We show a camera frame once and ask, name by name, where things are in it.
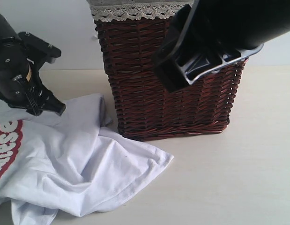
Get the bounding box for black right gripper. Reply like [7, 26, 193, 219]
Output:
[153, 3, 263, 92]

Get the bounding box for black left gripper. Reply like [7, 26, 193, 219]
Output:
[8, 58, 66, 116]

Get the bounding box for white t-shirt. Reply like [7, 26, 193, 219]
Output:
[0, 94, 173, 225]

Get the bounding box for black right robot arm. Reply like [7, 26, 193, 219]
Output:
[152, 0, 290, 92]

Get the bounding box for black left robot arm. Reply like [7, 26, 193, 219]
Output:
[0, 13, 66, 116]

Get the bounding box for dark brown wicker basket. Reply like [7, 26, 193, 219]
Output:
[95, 18, 245, 141]

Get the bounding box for white lace crochet cloth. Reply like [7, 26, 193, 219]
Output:
[87, 0, 194, 22]

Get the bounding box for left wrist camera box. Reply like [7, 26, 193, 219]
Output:
[18, 32, 61, 64]

